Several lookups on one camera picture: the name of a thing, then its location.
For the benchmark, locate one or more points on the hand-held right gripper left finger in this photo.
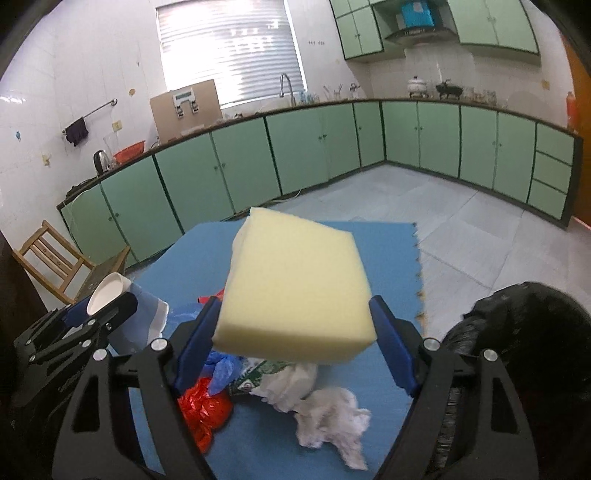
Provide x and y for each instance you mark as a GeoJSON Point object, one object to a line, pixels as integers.
{"type": "Point", "coordinates": [196, 350]}

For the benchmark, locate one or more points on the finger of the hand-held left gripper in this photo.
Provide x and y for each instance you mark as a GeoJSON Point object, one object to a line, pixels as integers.
{"type": "Point", "coordinates": [76, 317]}
{"type": "Point", "coordinates": [117, 308]}

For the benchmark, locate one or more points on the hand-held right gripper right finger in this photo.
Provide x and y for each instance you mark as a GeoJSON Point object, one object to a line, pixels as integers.
{"type": "Point", "coordinates": [392, 350]}

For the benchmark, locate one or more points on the white and blue paper cup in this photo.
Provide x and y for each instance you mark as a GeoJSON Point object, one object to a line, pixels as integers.
{"type": "Point", "coordinates": [143, 318]}

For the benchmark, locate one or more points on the green snack wrapper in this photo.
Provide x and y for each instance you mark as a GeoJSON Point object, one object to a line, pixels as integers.
{"type": "Point", "coordinates": [249, 378]}

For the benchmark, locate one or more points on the yellow foam sponge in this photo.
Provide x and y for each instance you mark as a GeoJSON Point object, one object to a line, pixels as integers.
{"type": "Point", "coordinates": [295, 286]}

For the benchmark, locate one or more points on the black trash bag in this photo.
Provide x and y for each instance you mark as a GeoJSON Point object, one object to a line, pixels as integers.
{"type": "Point", "coordinates": [531, 323]}

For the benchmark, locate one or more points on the blue plastic bag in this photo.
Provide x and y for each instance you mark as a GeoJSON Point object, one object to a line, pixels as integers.
{"type": "Point", "coordinates": [226, 369]}

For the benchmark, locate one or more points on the red plastic bag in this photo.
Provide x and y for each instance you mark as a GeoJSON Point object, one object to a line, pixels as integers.
{"type": "Point", "coordinates": [207, 406]}

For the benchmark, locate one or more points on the wooden chair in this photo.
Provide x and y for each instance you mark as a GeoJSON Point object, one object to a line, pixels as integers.
{"type": "Point", "coordinates": [46, 249]}

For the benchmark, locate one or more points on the blue mat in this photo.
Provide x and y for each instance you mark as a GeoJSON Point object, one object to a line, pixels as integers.
{"type": "Point", "coordinates": [184, 258]}

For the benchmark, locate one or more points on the crumpled white tissue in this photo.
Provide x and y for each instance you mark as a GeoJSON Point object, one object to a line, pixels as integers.
{"type": "Point", "coordinates": [332, 415]}
{"type": "Point", "coordinates": [286, 383]}

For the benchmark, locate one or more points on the electric kettle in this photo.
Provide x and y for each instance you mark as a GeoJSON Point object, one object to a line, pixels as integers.
{"type": "Point", "coordinates": [102, 162]}

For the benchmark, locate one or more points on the red plastic basin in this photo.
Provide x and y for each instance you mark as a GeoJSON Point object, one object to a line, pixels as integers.
{"type": "Point", "coordinates": [129, 152]}

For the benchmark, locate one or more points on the dark cloth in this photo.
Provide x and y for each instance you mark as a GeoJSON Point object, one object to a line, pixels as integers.
{"type": "Point", "coordinates": [76, 131]}

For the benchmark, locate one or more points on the cardboard box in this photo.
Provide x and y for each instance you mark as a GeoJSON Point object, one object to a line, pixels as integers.
{"type": "Point", "coordinates": [184, 120]}

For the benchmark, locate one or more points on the green kitchen base cabinets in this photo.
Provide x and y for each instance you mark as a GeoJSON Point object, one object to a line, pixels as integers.
{"type": "Point", "coordinates": [249, 157]}

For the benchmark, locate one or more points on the metal towel bar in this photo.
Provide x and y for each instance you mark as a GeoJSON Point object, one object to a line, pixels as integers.
{"type": "Point", "coordinates": [99, 108]}

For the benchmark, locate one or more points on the white pot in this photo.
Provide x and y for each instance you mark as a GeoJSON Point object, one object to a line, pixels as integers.
{"type": "Point", "coordinates": [417, 85]}

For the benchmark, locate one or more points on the black pot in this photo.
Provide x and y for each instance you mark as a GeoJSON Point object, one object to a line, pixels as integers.
{"type": "Point", "coordinates": [449, 88]}

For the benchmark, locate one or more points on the orange door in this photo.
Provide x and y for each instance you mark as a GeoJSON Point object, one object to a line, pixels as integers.
{"type": "Point", "coordinates": [582, 161]}

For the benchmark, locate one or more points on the metal faucet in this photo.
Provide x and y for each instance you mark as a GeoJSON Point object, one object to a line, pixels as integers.
{"type": "Point", "coordinates": [284, 83]}

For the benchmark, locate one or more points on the window blind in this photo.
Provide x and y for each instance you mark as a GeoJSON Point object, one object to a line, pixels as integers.
{"type": "Point", "coordinates": [231, 46]}

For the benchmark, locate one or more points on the orange bottle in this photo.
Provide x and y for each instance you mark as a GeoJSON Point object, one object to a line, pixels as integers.
{"type": "Point", "coordinates": [572, 110]}

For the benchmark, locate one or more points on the range hood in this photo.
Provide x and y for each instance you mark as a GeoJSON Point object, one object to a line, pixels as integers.
{"type": "Point", "coordinates": [415, 27]}

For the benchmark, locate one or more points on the green wall cabinet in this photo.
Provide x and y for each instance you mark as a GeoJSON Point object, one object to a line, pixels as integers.
{"type": "Point", "coordinates": [494, 23]}
{"type": "Point", "coordinates": [360, 32]}

